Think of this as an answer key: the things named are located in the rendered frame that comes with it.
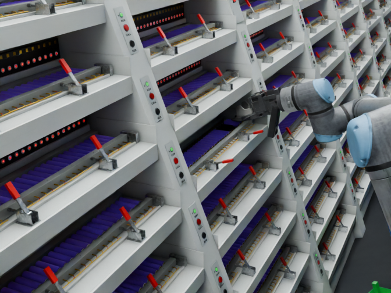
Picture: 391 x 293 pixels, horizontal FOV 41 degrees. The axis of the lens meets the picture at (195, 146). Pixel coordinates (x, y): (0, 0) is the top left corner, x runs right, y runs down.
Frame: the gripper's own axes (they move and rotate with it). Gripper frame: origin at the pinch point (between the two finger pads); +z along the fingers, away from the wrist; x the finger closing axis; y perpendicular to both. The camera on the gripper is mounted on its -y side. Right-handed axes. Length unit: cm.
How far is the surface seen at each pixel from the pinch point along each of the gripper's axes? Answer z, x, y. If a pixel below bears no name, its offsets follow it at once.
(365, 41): -6, -217, -14
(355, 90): -7, -147, -32
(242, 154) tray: -7.3, 18.7, -8.5
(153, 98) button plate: -9, 59, 23
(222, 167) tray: -7.8, 35.3, -6.4
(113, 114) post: 2, 63, 23
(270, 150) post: -5.9, -6.7, -16.7
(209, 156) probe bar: -3.6, 33.6, -2.4
